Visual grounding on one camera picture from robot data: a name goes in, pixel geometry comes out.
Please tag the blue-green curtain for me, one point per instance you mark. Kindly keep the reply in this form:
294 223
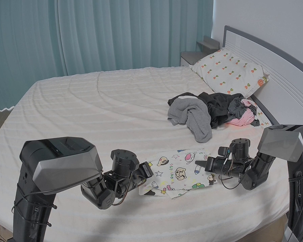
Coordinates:
103 26

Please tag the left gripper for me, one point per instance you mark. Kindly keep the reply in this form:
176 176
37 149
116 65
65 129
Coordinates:
146 171

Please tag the bed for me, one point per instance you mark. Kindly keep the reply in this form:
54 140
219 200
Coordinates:
103 104

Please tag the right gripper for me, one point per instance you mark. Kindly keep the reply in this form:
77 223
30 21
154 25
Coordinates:
216 166

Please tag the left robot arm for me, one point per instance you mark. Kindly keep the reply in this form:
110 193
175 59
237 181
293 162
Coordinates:
60 165

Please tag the pile of clothes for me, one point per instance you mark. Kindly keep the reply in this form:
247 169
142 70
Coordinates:
222 104

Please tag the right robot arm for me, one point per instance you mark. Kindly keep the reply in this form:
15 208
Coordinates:
280 145

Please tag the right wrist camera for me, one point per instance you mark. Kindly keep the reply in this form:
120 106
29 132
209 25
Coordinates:
223 151

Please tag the grey garment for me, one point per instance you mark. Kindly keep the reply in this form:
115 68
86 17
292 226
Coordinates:
197 120

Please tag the white printed pyjama top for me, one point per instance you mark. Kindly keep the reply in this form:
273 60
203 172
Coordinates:
176 175

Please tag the grey bedside table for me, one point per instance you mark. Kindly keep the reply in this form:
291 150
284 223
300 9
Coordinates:
192 57

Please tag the white printed pillow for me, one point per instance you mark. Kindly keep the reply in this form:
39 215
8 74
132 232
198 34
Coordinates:
229 69

